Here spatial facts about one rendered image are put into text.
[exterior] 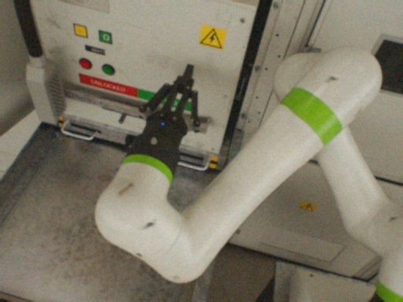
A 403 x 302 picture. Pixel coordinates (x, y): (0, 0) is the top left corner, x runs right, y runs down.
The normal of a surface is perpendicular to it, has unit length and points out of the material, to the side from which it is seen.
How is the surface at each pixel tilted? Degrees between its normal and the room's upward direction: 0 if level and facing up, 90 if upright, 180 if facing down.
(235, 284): 0
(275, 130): 37
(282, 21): 90
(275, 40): 90
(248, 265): 0
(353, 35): 90
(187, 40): 90
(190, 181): 0
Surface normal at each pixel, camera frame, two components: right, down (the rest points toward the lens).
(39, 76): -0.15, 0.35
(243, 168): -0.37, -0.36
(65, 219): 0.12, -0.61
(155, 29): -0.23, 0.75
